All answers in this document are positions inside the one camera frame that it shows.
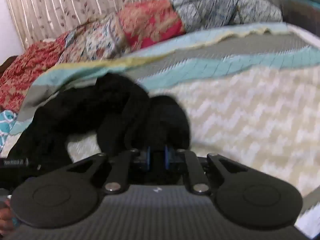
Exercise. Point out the black pants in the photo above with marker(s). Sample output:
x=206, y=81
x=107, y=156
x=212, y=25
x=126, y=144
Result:
x=125, y=105

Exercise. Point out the dark box with teal lid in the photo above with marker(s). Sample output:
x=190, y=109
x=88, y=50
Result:
x=300, y=10

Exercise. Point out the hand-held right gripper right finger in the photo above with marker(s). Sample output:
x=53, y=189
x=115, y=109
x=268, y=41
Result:
x=167, y=158

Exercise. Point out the floral patchwork quilt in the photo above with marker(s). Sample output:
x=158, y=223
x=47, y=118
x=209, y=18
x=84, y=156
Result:
x=140, y=30

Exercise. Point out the carved wooden headboard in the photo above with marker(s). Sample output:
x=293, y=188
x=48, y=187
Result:
x=6, y=65

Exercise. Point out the chevron and teal patterned bedsheet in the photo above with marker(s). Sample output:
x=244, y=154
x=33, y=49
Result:
x=250, y=110

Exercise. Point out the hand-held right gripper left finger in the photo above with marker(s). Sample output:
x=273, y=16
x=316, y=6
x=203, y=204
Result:
x=148, y=159

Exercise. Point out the teal lattice patterned pillow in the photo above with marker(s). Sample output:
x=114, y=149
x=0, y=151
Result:
x=6, y=125

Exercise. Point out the beige leaf print curtain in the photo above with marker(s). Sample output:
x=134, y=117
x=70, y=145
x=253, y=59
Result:
x=62, y=7

